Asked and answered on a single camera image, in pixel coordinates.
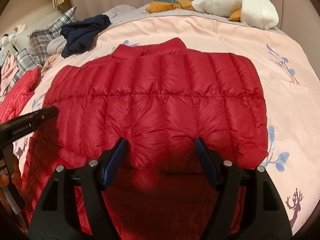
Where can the grey folded garment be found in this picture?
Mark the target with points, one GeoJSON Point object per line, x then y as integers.
{"type": "Point", "coordinates": [56, 45]}

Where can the navy blue folded garment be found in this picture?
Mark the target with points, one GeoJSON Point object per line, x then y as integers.
{"type": "Point", "coordinates": [81, 34]}

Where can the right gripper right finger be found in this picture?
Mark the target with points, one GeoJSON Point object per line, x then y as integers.
{"type": "Point", "coordinates": [263, 215]}

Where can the pink deer print duvet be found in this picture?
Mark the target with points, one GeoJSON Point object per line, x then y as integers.
{"type": "Point", "coordinates": [290, 89]}

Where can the plaid grey pillow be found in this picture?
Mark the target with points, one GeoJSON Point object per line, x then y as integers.
{"type": "Point", "coordinates": [32, 44]}

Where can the red puffer jacket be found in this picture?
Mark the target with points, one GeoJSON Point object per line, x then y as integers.
{"type": "Point", "coordinates": [19, 95]}
{"type": "Point", "coordinates": [160, 98]}

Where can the white goose plush toy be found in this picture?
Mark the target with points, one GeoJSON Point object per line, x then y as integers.
{"type": "Point", "coordinates": [260, 14]}

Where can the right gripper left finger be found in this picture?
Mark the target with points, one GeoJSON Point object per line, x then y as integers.
{"type": "Point", "coordinates": [56, 214]}

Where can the pink small garment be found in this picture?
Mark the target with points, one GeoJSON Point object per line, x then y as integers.
{"type": "Point", "coordinates": [8, 71]}

